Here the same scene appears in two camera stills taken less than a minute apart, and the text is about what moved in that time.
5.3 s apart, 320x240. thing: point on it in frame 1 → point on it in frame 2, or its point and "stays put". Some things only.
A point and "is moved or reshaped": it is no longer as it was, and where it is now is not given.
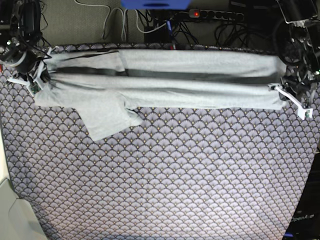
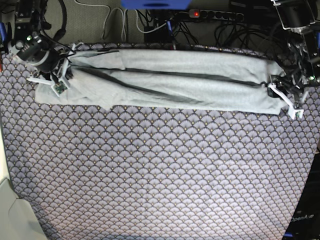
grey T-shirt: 105,86 is moved or reshaped
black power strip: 201,13 stays put
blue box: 156,4 stays put
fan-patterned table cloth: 185,173 stays put
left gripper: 24,61 → 37,53
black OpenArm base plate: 305,222 stays put
